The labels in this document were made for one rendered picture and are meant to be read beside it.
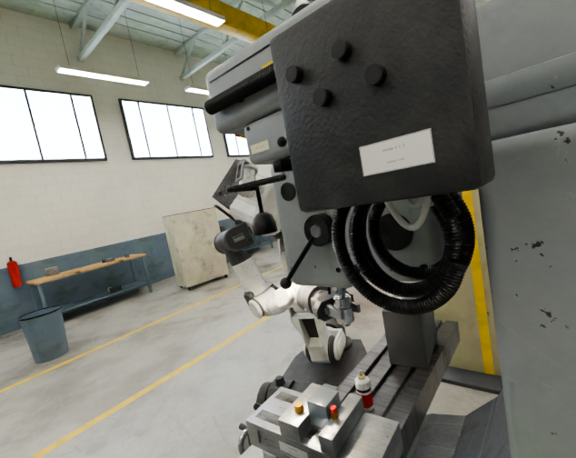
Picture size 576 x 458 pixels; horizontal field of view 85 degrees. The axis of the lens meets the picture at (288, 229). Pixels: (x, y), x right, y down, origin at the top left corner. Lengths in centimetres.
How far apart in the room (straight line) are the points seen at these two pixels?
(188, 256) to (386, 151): 660
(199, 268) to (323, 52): 668
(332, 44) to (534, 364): 44
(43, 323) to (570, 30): 529
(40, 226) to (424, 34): 799
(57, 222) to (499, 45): 803
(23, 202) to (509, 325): 803
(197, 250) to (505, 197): 665
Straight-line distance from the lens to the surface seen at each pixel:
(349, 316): 85
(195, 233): 691
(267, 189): 123
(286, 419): 85
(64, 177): 836
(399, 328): 112
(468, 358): 284
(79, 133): 862
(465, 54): 32
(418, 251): 60
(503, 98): 57
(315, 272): 75
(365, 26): 36
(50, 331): 533
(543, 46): 58
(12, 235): 804
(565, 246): 46
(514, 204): 45
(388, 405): 103
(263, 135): 76
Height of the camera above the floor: 154
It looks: 6 degrees down
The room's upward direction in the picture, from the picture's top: 11 degrees counter-clockwise
